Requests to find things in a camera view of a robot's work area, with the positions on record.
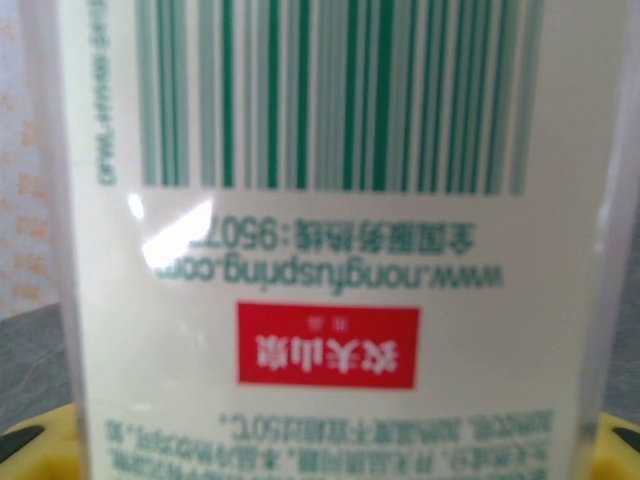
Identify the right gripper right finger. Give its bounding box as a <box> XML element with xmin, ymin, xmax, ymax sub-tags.
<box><xmin>597</xmin><ymin>412</ymin><xmax>640</xmax><ymax>480</ymax></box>

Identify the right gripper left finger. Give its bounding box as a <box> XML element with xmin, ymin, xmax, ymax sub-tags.
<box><xmin>0</xmin><ymin>403</ymin><xmax>84</xmax><ymax>480</ymax></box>

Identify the clear bottle white green label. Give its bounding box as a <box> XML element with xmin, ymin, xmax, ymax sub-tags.
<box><xmin>54</xmin><ymin>0</ymin><xmax>616</xmax><ymax>480</ymax></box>

